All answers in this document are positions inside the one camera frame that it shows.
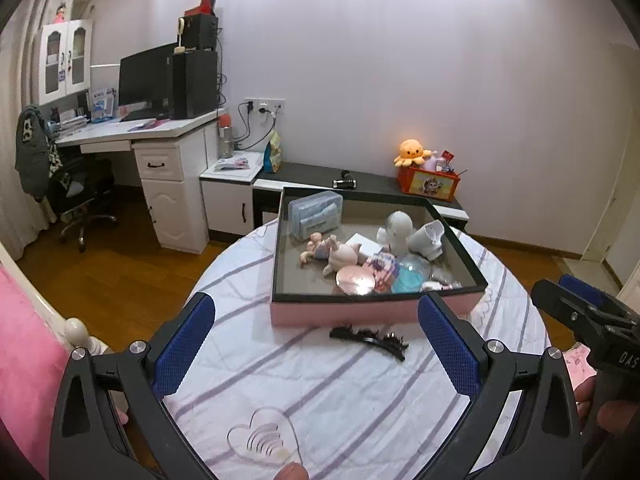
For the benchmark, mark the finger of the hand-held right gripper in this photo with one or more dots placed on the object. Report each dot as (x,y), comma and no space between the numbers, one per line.
(585,290)
(560,305)

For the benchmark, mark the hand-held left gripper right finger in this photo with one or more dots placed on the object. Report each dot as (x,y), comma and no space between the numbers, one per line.
(450,345)

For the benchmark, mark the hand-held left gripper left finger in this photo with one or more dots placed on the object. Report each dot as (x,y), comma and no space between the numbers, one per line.
(182,345)

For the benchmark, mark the teal clear dome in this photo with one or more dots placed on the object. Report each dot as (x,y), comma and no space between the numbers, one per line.
(410,277)

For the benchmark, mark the pink brick block toy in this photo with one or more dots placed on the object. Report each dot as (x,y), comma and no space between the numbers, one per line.
(382,270)

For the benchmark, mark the pink storage box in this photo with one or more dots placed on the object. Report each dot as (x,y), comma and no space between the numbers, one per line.
(350,312)

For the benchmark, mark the white plastic cup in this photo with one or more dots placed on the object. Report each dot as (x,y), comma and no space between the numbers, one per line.
(427,240)

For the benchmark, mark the rose gold round tin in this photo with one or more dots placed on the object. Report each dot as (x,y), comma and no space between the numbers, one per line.
(356,280)

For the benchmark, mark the white figurine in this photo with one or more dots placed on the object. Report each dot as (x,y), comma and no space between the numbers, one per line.
(397,230)

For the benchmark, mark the peach doll figure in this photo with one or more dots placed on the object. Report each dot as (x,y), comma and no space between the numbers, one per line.
(340,257)

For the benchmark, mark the clear plastic lidded box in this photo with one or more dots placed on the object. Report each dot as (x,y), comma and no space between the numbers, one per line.
(315,215)

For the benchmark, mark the person's right hand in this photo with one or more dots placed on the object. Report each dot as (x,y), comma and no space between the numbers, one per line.
(620,417)

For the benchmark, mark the person's left hand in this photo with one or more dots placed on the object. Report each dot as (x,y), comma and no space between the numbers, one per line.
(293,472)

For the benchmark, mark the black hair clip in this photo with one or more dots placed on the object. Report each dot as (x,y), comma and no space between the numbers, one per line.
(370,337)

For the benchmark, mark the clear heart-shaped comb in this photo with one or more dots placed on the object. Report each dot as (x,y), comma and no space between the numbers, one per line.
(260,440)

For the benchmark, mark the white paper card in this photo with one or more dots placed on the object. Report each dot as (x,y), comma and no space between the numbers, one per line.
(365,241)

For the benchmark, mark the pink blanket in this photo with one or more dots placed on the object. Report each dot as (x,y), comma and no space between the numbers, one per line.
(25,360)

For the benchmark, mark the white desk with drawers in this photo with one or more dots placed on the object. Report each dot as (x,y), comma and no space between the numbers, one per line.
(175,185)

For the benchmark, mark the red toy box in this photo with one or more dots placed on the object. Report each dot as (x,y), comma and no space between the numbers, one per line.
(430,185)

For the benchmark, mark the black office chair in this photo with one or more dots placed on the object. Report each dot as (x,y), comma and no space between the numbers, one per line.
(85,195)

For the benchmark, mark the purple plush toy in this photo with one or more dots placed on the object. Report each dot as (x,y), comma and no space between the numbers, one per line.
(435,162)

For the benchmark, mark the small black device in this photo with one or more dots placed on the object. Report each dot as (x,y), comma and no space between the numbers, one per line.
(345,181)

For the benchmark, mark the orange octopus plush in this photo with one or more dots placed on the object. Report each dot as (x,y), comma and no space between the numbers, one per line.
(412,152)

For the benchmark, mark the blue yellow snack bag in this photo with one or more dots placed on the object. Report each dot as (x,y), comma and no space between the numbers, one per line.
(272,155)

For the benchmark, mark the orange cap water bottle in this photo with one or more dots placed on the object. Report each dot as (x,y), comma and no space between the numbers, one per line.
(226,137)

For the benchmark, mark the dark low bench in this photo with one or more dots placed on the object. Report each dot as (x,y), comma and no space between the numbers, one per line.
(310,175)

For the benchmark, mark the grey jacket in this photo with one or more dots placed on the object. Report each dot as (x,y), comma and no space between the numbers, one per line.
(32,155)

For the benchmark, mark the blue white carton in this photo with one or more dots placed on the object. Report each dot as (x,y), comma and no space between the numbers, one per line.
(103,105)

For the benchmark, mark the black computer tower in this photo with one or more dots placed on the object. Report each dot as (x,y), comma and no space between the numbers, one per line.
(195,85)

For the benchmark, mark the black computer monitor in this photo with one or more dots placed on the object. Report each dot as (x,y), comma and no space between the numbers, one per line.
(145,80)

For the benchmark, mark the white hutch cabinet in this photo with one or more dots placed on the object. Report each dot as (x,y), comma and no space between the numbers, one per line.
(62,60)

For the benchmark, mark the black speaker box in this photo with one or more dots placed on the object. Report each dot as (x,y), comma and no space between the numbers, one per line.
(200,32)

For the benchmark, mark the white bed post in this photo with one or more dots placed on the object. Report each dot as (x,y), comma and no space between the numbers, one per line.
(75,330)

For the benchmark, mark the white wall outlets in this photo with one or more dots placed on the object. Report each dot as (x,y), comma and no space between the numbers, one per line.
(265,106)

